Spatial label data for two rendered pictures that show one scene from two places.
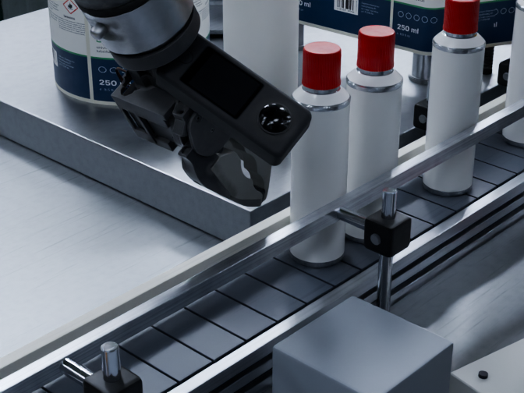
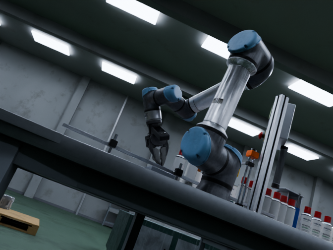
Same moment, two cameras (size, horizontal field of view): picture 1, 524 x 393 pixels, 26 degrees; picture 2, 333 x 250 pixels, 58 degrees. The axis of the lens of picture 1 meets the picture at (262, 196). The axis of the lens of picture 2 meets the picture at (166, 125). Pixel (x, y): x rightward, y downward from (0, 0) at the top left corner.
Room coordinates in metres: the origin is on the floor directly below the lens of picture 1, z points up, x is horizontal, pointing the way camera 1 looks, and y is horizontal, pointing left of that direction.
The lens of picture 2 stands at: (-0.30, -0.63, 0.74)
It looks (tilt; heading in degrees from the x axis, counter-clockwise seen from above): 17 degrees up; 30
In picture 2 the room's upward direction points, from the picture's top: 21 degrees clockwise
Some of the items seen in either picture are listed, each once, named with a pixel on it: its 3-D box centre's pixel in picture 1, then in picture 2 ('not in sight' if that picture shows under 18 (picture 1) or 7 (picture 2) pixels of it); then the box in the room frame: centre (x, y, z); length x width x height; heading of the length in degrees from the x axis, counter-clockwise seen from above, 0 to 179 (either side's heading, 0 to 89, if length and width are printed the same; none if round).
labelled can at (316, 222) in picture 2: not in sight; (314, 230); (1.55, -0.64, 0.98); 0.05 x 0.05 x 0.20
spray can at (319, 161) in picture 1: (319, 155); (177, 169); (0.92, -0.05, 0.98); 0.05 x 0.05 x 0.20
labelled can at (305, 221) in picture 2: not in sight; (304, 226); (1.49, -0.59, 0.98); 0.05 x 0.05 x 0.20
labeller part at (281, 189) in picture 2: not in sight; (288, 192); (1.51, -0.47, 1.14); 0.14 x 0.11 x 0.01; 137
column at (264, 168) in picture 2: not in sight; (266, 159); (1.06, -0.39, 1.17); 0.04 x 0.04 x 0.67; 47
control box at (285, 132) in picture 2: not in sight; (278, 125); (1.15, -0.39, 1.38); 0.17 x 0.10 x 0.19; 12
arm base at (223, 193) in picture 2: not in sight; (212, 195); (0.75, -0.30, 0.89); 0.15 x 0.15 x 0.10
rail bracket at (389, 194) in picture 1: (363, 267); (172, 182); (0.84, -0.09, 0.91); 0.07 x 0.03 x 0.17; 47
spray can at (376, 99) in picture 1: (371, 135); (190, 175); (0.96, -0.10, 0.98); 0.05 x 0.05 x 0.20
